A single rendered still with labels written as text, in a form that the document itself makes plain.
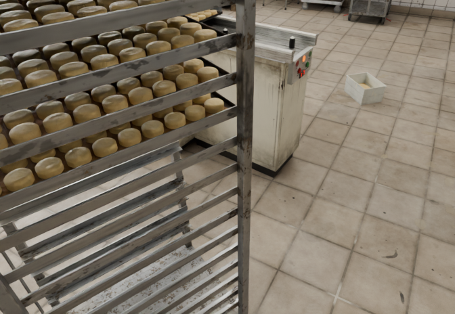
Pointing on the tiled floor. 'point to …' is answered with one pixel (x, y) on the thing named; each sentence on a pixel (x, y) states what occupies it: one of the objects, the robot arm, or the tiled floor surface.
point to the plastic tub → (364, 88)
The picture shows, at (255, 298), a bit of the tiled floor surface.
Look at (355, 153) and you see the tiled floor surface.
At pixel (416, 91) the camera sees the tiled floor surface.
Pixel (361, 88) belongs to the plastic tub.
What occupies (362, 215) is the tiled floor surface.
